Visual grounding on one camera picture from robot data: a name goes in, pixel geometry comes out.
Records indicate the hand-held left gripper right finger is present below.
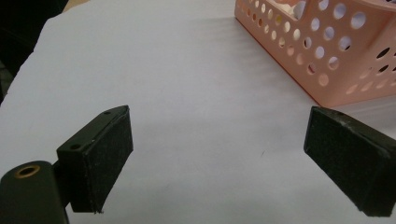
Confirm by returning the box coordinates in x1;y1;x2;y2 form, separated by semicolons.
303;105;396;217

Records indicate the white item inside basket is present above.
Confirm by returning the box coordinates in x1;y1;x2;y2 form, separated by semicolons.
276;0;307;18

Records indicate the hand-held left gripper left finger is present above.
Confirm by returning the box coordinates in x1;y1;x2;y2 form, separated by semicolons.
56;105;134;215

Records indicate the pink perforated plastic basket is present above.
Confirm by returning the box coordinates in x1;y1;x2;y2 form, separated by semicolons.
233;0;396;108

